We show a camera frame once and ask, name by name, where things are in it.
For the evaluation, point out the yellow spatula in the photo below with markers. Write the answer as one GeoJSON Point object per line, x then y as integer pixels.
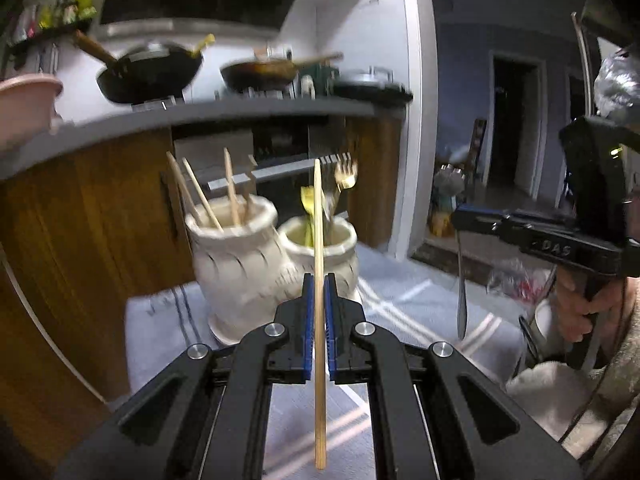
{"type": "Point", "coordinates": [202, 45]}

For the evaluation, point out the wooden chair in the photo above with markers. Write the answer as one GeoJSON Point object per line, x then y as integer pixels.
{"type": "Point", "coordinates": [478, 147]}

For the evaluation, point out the shelf with bottles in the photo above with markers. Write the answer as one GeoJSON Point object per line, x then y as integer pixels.
{"type": "Point", "coordinates": [55, 12]}

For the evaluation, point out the white round container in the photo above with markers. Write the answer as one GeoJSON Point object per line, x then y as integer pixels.
{"type": "Point", "coordinates": [545, 322]}

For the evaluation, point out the grey striped towel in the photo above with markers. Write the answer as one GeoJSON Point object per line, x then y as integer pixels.
{"type": "Point", "coordinates": [400, 280]}

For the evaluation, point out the cream ceramic jar gold trim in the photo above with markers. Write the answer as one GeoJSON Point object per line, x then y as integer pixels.
{"type": "Point", "coordinates": [342, 260]}

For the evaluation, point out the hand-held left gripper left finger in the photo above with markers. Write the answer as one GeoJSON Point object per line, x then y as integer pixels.
{"type": "Point", "coordinates": [308, 325]}

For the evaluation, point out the silver spoon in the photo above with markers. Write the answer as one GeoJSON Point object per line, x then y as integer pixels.
{"type": "Point", "coordinates": [460, 310]}

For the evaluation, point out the stainless steel oven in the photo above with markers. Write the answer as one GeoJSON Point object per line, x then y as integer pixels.
{"type": "Point", "coordinates": [280, 145]}

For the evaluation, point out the clear plastic bag red print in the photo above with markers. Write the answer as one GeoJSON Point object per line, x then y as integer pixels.
{"type": "Point", "coordinates": [515, 280]}

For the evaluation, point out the silver fork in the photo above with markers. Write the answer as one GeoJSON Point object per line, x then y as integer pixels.
{"type": "Point", "coordinates": [336, 160]}

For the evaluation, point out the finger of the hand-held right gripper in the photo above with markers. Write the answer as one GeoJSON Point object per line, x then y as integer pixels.
{"type": "Point", "coordinates": [480, 222]}
{"type": "Point", "coordinates": [475, 208]}

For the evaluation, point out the yellow plastic container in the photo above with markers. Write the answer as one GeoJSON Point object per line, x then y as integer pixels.
{"type": "Point", "coordinates": [440, 224]}

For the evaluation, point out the gold fork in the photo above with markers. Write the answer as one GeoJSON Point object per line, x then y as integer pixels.
{"type": "Point", "coordinates": [345, 176]}

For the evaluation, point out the yellow plastic utensil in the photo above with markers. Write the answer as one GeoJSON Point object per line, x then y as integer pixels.
{"type": "Point", "coordinates": [307, 202]}

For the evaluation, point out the person's right hand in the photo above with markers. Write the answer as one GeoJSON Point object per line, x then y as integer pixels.
{"type": "Point", "coordinates": [570, 302]}

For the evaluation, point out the flat black pan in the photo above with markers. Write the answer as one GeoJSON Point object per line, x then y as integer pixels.
{"type": "Point", "coordinates": [370, 90]}

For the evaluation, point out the wooden chopstick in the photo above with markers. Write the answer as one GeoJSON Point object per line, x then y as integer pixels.
{"type": "Point", "coordinates": [319, 310]}
{"type": "Point", "coordinates": [186, 187]}
{"type": "Point", "coordinates": [231, 185]}
{"type": "Point", "coordinates": [202, 195]}

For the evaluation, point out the dark doorway frame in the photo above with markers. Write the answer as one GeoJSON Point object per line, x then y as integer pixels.
{"type": "Point", "coordinates": [515, 125]}

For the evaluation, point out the grey kitchen counter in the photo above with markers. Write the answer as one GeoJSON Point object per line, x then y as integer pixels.
{"type": "Point", "coordinates": [150, 120]}

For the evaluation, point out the wooden kitchen cabinet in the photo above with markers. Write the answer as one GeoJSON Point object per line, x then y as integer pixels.
{"type": "Point", "coordinates": [375, 185]}
{"type": "Point", "coordinates": [90, 220]}

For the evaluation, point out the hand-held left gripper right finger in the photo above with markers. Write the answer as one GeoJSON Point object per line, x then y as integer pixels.
{"type": "Point", "coordinates": [330, 325]}

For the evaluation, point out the cream ceramic jar floral print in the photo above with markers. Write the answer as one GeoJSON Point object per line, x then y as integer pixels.
{"type": "Point", "coordinates": [230, 270]}

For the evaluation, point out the pink plastic basin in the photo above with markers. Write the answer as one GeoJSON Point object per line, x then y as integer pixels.
{"type": "Point", "coordinates": [25, 105]}

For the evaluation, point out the white mug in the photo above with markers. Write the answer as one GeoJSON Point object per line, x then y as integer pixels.
{"type": "Point", "coordinates": [307, 86]}

